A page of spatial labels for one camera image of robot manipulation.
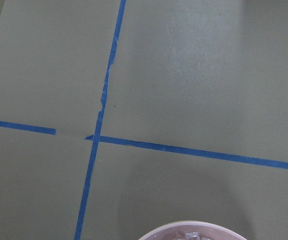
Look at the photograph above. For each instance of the pink bowl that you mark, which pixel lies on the pink bowl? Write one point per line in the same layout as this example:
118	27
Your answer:
209	230

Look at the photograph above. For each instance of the clear ice cube pile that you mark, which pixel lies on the clear ice cube pile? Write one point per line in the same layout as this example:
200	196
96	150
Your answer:
193	235

